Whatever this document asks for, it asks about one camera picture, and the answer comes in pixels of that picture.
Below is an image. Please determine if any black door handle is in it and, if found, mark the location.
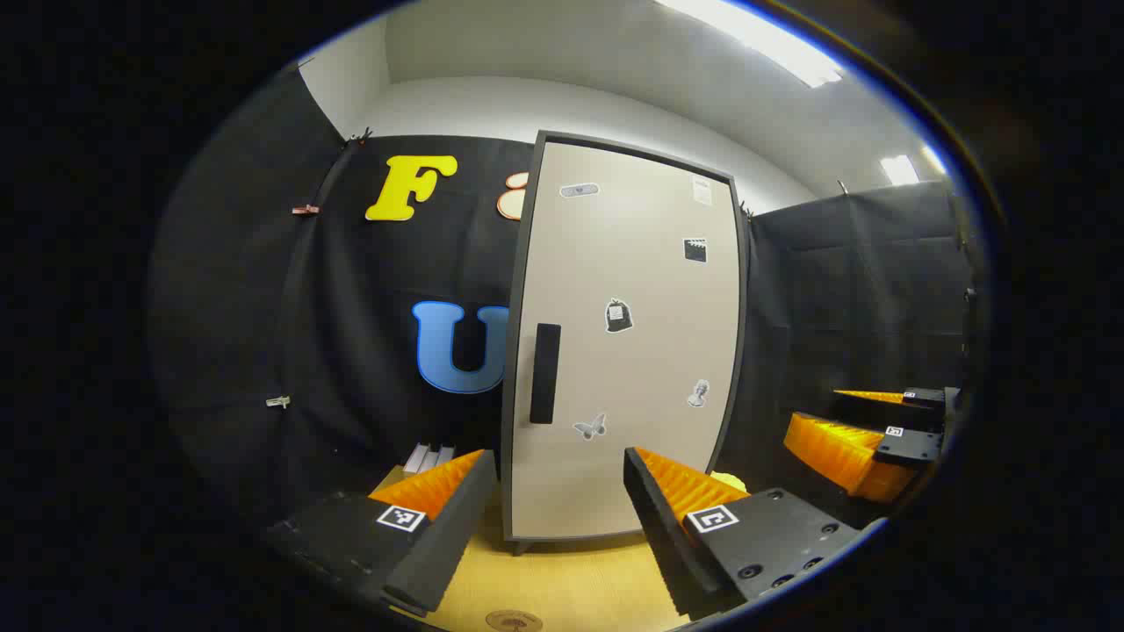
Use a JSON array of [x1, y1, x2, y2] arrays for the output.
[[530, 323, 563, 426]]

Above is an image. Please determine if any black backdrop cloth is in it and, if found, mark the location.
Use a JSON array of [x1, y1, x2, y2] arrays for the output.
[[149, 70, 977, 528]]

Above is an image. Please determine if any long ceiling light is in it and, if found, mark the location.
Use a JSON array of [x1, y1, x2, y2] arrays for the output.
[[654, 0, 844, 89]]

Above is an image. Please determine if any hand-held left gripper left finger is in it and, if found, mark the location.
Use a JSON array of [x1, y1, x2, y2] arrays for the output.
[[266, 449, 498, 615]]

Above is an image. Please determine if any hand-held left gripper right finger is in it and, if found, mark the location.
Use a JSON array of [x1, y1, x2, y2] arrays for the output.
[[623, 446, 866, 620]]

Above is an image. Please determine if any dark grey cabinet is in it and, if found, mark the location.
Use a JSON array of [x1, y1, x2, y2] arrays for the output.
[[501, 130, 753, 557]]

